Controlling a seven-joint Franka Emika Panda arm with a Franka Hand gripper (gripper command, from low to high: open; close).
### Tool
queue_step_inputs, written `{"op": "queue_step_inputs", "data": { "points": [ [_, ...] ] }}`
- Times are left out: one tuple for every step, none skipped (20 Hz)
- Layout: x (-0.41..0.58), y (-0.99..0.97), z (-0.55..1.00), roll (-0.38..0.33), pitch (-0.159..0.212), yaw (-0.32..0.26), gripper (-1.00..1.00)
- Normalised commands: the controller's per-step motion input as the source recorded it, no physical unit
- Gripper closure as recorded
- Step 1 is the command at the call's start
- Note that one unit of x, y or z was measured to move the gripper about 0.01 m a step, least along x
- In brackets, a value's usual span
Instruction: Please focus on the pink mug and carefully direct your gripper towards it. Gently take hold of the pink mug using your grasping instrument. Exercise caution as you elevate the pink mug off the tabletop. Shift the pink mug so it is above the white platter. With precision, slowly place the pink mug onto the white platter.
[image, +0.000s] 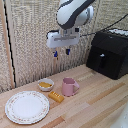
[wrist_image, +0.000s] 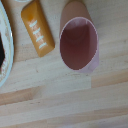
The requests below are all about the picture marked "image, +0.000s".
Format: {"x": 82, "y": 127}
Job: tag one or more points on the small white bowl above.
{"x": 45, "y": 84}

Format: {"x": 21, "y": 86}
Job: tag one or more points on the pink mug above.
{"x": 68, "y": 86}

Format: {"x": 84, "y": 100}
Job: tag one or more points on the black box appliance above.
{"x": 109, "y": 55}

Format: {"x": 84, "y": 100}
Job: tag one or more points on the white floral-rimmed plate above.
{"x": 27, "y": 107}

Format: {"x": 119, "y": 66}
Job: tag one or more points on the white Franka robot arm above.
{"x": 71, "y": 11}

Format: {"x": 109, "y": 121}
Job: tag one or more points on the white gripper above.
{"x": 63, "y": 39}

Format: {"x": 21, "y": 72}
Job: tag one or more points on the yellow food in bowl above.
{"x": 45, "y": 85}

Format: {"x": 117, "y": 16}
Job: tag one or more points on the yellow butter block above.
{"x": 56, "y": 96}

